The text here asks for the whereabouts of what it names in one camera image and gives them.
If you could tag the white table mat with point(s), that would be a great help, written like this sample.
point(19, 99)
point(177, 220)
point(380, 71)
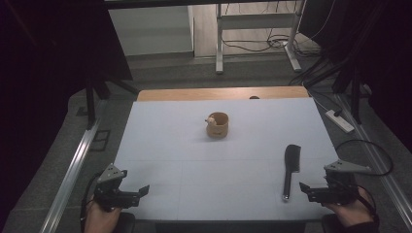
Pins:
point(210, 168)

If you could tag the small dark knob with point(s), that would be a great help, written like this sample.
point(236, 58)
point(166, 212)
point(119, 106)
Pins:
point(254, 97)

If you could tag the black plug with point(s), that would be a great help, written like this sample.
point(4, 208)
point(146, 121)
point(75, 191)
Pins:
point(337, 112)

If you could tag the black metal stand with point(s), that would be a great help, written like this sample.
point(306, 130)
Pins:
point(355, 97)
point(91, 103)

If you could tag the white power strip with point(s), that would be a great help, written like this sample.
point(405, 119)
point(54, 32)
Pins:
point(340, 121)

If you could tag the white desk frame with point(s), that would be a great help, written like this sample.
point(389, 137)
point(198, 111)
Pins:
point(256, 21)

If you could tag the person's right hand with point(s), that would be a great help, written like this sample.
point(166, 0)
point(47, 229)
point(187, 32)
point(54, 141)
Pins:
point(351, 212)

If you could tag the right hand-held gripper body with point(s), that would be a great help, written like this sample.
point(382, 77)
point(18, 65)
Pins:
point(336, 189)

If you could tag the dark curtain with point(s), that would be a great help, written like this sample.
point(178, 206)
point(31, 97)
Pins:
point(39, 81)
point(382, 48)

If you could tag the aluminium rail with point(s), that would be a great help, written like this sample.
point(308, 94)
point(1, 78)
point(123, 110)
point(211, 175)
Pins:
point(69, 184)
point(382, 168)

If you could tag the tan wooden cup with figurine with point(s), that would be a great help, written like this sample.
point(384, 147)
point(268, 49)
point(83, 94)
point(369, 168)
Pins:
point(218, 127)

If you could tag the person's left hand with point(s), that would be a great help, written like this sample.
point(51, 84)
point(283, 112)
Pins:
point(101, 217)

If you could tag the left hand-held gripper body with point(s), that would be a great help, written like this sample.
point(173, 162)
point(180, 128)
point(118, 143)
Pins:
point(111, 194)

